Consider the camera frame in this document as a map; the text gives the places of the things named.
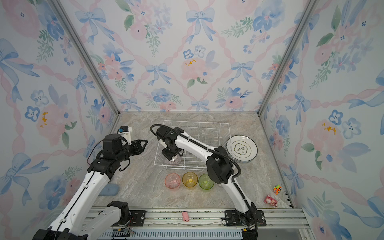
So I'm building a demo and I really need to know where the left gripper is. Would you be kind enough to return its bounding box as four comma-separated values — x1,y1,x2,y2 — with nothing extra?
116,138,147,164

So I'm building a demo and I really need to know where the pink plastic cup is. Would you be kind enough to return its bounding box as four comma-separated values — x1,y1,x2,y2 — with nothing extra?
165,173,181,190

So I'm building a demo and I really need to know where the yellow plastic cup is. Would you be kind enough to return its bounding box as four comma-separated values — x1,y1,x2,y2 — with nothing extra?
182,172,198,188

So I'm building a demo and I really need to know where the green plastic cup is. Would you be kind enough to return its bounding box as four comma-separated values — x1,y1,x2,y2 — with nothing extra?
198,174,215,191

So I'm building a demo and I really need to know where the striped ceramic bowl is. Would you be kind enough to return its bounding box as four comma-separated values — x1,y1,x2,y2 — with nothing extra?
168,155,182,166

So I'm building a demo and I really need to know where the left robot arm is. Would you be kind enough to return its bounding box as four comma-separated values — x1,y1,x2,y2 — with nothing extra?
33,132,148,240

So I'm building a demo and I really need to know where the pink plush toy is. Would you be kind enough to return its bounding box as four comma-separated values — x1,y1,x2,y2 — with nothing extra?
264,195,278,208

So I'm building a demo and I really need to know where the green orange toy car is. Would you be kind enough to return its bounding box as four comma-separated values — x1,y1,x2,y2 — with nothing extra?
273,185,283,195

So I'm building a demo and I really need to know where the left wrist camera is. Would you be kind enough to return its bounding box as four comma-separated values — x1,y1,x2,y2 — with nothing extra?
118,126,132,145

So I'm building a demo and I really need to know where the white wire dish rack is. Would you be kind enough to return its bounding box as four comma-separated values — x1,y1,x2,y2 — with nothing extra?
154,120,231,171

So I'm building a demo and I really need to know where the black corrugated cable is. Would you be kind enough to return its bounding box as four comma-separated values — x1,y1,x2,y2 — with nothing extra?
149,123,259,235

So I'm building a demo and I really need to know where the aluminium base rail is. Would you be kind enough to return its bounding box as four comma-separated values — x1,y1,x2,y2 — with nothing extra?
86,208,313,240

